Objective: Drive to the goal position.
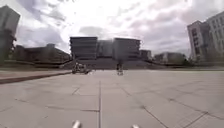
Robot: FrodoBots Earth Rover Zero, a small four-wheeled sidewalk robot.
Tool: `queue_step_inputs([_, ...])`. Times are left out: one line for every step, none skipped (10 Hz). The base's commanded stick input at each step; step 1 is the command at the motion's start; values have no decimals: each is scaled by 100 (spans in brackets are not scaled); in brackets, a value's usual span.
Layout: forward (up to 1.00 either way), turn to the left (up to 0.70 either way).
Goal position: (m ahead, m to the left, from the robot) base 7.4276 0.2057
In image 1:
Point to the person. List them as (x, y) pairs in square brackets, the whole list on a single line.
[(119, 67)]

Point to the wide grey stairs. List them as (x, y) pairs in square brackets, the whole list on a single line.
[(103, 64)]

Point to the vehicle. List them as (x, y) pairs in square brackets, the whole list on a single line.
[(80, 68)]

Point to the wide grey building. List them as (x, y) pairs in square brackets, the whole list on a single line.
[(83, 48)]

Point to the grey stone slab plaza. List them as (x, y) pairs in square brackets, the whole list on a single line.
[(133, 96)]

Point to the low grey building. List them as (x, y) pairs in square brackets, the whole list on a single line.
[(170, 58)]

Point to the long low dark building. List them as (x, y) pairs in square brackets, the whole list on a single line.
[(43, 55)]

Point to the robot's own part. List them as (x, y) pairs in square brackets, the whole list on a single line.
[(76, 124)]

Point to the raised stone bed edge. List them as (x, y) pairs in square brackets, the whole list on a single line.
[(23, 77)]

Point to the tall pale building with windows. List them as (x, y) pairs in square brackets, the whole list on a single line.
[(208, 38)]

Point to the tall dark building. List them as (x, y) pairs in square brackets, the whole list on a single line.
[(8, 30)]

